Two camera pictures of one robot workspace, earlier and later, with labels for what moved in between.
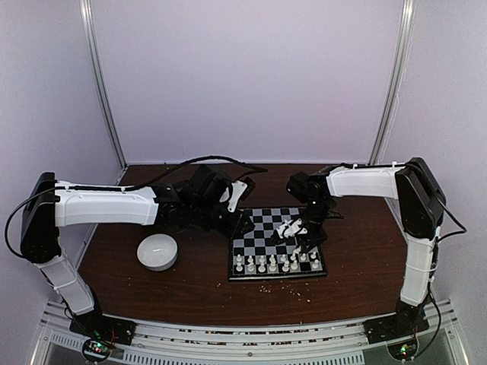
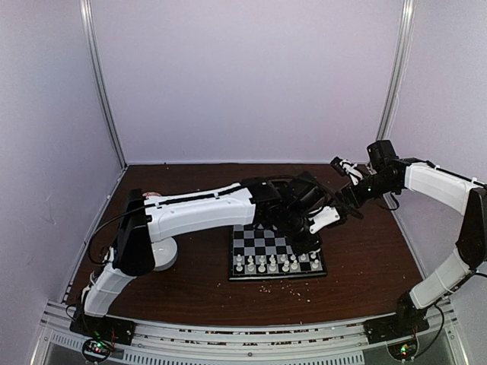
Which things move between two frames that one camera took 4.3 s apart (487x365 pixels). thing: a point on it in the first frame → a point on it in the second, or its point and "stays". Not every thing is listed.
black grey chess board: x=256 y=255 stays
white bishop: x=262 y=268 stays
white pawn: x=285 y=268 stays
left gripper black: x=240 y=219 → x=301 y=247
